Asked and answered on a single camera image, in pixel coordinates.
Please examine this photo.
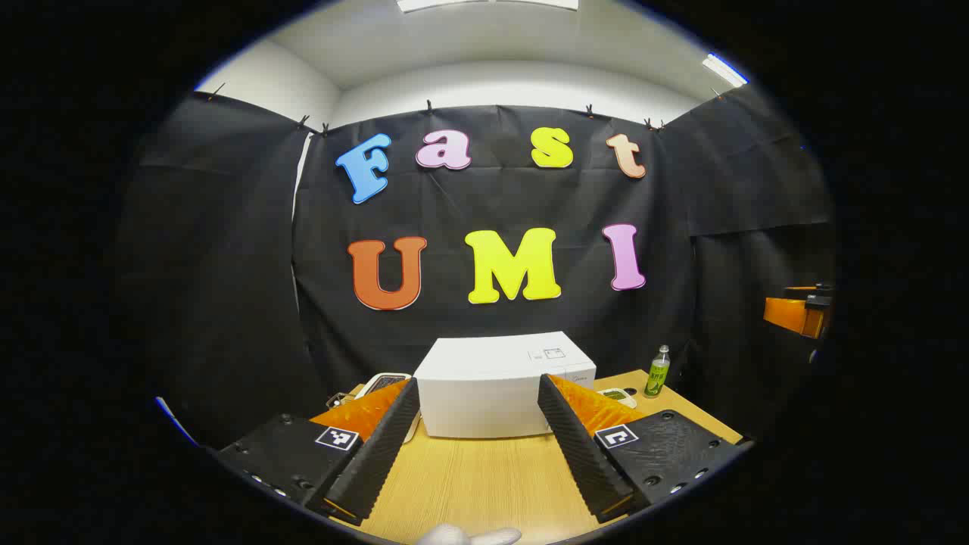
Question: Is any white toaster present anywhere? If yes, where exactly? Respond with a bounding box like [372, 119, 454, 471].
[354, 372, 422, 444]

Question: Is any white microwave oven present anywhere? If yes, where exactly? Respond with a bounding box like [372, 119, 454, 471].
[413, 331, 597, 440]

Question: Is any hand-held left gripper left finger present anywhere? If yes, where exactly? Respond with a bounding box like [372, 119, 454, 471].
[214, 376, 422, 526]

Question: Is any ceiling light panel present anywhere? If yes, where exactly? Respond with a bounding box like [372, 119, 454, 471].
[702, 53, 749, 88]
[397, 0, 580, 14]

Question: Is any green drink bottle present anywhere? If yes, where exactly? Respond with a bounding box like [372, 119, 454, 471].
[643, 345, 672, 400]

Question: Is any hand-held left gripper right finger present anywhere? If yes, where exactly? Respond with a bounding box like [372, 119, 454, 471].
[537, 373, 756, 525]

